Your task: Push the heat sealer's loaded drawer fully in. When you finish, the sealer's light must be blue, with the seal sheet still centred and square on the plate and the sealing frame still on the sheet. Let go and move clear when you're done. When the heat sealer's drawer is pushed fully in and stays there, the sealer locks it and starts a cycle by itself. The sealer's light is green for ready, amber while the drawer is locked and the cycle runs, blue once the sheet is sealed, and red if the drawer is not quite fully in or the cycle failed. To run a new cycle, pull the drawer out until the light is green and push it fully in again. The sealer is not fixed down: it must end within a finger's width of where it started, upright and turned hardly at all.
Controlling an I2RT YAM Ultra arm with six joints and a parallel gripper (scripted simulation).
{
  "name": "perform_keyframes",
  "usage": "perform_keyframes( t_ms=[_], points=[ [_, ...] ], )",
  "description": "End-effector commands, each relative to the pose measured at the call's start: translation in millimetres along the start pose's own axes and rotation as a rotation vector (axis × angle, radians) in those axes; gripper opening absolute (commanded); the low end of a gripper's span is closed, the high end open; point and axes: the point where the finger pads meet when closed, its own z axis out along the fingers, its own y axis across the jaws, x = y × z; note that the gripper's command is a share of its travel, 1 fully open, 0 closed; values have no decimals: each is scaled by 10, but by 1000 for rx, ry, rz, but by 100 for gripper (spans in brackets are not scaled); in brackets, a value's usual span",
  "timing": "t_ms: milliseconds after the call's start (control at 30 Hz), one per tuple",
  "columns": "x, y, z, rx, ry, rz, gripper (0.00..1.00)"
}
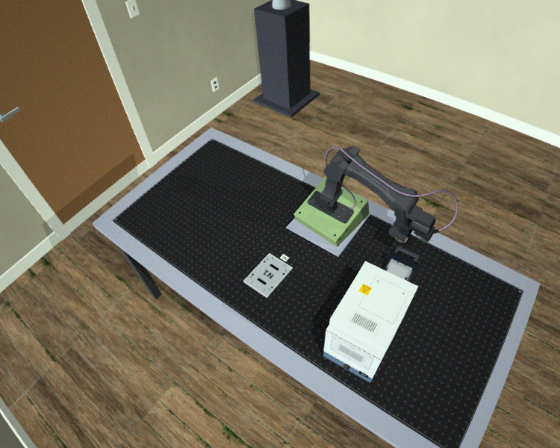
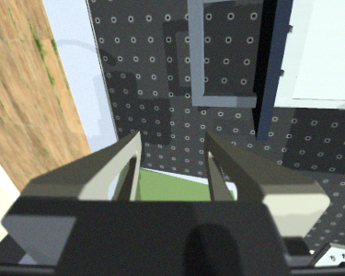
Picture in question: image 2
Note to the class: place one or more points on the white sheet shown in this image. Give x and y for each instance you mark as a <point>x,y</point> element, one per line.
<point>322,70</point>

